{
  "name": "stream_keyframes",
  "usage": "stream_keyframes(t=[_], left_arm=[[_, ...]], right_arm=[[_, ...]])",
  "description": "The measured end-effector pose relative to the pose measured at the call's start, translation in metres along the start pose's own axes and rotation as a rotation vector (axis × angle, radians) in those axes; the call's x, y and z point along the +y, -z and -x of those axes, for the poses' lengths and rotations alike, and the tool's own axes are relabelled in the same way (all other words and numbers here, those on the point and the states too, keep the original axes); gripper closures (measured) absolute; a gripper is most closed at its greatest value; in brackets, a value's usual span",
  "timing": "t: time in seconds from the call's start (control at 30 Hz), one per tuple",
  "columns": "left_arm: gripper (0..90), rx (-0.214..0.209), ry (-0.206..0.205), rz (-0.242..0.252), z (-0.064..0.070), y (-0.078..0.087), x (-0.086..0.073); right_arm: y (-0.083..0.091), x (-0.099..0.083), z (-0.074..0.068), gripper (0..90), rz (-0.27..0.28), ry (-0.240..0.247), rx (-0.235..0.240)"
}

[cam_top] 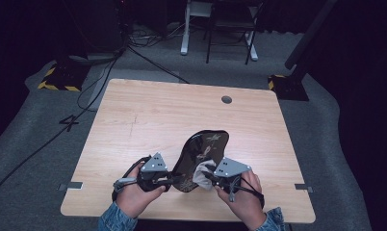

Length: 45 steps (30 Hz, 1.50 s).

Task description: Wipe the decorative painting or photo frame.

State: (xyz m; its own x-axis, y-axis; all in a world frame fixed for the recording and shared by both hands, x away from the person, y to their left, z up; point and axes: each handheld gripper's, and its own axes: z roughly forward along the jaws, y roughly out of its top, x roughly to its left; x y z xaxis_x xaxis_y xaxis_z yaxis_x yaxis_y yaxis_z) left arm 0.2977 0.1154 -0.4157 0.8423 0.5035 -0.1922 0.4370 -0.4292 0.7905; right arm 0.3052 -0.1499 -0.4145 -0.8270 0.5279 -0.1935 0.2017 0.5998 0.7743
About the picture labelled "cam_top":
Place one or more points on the person's left hand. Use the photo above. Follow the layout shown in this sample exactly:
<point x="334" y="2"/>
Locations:
<point x="134" y="199"/>

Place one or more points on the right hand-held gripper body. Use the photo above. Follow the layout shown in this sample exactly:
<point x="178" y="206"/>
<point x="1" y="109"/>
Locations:
<point x="228" y="171"/>

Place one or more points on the grey round table grommet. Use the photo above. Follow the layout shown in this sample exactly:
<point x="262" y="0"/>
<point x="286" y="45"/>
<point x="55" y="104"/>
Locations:
<point x="226" y="99"/>

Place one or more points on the dark equipment cabinet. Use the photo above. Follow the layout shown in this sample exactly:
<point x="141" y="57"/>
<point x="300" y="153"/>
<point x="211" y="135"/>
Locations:
<point x="98" y="29"/>

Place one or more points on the hand-held gripper grey plug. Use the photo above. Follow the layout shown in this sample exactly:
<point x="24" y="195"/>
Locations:
<point x="233" y="192"/>
<point x="124" y="183"/>

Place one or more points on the grey tape mark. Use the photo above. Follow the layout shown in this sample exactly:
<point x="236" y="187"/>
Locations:
<point x="304" y="187"/>
<point x="71" y="185"/>

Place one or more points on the black slanted stand pole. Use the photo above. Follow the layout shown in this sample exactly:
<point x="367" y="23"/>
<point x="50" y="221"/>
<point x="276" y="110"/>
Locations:
<point x="310" y="32"/>

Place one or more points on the left hand-held gripper grey plug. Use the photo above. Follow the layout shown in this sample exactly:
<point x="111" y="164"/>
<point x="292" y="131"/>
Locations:
<point x="124" y="183"/>

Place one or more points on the white cloth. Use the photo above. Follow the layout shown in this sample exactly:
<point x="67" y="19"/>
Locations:
<point x="202" y="174"/>

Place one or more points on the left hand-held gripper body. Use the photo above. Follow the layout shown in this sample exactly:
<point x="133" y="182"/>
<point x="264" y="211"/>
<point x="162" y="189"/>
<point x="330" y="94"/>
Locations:
<point x="153" y="170"/>

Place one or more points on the right hand-held gripper grey plug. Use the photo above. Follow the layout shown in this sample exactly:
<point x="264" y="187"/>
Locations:
<point x="233" y="192"/>

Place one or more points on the black metal chair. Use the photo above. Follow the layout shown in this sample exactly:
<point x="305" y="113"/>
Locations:
<point x="230" y="25"/>

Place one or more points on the black yellow striped stand base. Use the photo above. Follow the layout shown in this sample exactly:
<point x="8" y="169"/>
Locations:
<point x="64" y="78"/>
<point x="289" y="88"/>

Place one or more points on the person's right hand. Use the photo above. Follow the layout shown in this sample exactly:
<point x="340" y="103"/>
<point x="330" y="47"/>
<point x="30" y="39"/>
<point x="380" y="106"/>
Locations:
<point x="246" y="205"/>

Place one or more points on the white desk frame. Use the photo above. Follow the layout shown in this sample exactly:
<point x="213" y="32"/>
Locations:
<point x="185" y="32"/>

